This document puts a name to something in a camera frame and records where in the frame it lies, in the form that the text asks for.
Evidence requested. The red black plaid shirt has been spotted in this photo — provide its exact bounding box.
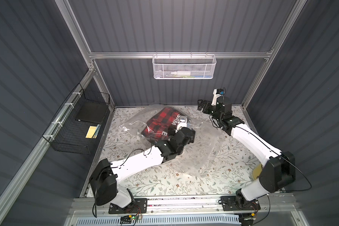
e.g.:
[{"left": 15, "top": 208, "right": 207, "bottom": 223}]
[{"left": 141, "top": 107, "right": 186, "bottom": 143}]

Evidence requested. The clear plastic vacuum bag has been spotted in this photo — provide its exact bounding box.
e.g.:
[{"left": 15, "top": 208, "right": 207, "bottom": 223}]
[{"left": 119, "top": 104, "right": 222, "bottom": 176}]

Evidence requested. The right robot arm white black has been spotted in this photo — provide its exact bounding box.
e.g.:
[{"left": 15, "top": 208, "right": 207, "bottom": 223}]
[{"left": 197, "top": 94, "right": 296, "bottom": 207}]

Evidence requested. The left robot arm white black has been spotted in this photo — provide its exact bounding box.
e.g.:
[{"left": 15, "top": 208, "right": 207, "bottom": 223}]
[{"left": 89, "top": 127, "right": 195, "bottom": 209}]

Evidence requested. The white bottle in basket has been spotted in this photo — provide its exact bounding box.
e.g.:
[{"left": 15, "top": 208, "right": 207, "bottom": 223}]
[{"left": 171, "top": 71, "right": 191, "bottom": 77}]

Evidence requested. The yellow notepad in basket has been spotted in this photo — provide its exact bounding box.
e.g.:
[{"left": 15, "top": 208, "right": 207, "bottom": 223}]
[{"left": 85, "top": 126, "right": 97, "bottom": 139}]

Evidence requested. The black box in basket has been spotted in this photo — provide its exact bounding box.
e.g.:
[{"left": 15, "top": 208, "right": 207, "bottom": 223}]
[{"left": 75, "top": 102, "right": 108, "bottom": 124}]

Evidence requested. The white vented panel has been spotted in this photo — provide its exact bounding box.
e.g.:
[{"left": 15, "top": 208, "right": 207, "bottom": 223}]
[{"left": 74, "top": 214, "right": 242, "bottom": 226}]

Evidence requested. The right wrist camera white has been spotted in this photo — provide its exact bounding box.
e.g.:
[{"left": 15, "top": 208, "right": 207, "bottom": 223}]
[{"left": 211, "top": 89, "right": 225, "bottom": 106}]

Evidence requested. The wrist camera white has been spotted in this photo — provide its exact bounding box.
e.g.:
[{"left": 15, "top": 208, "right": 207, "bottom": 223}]
[
  {"left": 176, "top": 117, "right": 187, "bottom": 131},
  {"left": 211, "top": 89, "right": 225, "bottom": 106}
]

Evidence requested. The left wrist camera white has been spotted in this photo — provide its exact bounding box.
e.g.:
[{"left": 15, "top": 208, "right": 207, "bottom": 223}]
[{"left": 176, "top": 117, "right": 187, "bottom": 131}]

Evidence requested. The white wire mesh basket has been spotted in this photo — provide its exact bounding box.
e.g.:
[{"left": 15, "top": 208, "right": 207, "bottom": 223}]
[{"left": 152, "top": 54, "right": 217, "bottom": 80}]

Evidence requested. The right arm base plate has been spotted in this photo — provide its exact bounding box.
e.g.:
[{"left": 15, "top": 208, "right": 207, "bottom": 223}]
[{"left": 218, "top": 195, "right": 261, "bottom": 212}]

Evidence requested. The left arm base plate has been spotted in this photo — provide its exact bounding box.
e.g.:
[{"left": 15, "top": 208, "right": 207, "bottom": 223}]
[{"left": 108, "top": 198, "right": 148, "bottom": 214}]

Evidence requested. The black wire basket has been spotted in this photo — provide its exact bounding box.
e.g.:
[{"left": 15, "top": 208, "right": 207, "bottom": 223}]
[{"left": 43, "top": 85, "right": 110, "bottom": 155}]

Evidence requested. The aluminium front rail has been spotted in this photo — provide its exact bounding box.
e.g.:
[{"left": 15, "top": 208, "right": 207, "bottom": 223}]
[{"left": 68, "top": 193, "right": 300, "bottom": 217}]

